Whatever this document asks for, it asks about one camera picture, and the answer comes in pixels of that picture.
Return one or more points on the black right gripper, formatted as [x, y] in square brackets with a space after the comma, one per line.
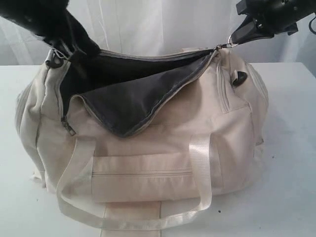
[267, 18]

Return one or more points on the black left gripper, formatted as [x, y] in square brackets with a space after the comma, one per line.
[50, 21]

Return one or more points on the brass key ring zipper pull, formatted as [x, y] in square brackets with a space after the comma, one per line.
[228, 44]

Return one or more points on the cream canvas duffel bag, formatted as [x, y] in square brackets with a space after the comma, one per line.
[156, 137]

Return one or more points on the metal zipper slider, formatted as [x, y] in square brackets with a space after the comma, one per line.
[67, 126]

